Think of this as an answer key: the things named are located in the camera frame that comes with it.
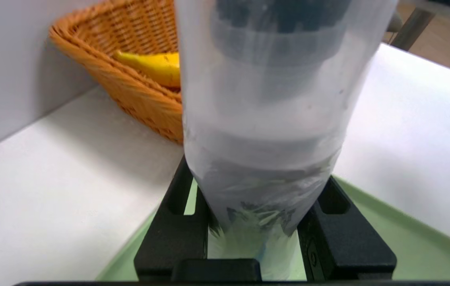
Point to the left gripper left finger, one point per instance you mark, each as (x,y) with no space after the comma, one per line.
(169,238)

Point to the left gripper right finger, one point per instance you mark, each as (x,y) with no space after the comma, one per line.
(348,246)

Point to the translucent white plastic bottle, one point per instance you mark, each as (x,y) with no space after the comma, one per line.
(272,119)

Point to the yellow banana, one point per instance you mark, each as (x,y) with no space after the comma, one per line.
(157,67)

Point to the orange wicker basket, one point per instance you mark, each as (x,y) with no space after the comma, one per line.
(129,24)

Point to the light green plastic tray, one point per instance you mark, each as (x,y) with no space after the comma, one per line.
(427,254)

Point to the grey metal furniture leg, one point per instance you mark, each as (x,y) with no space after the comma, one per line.
(412,29)

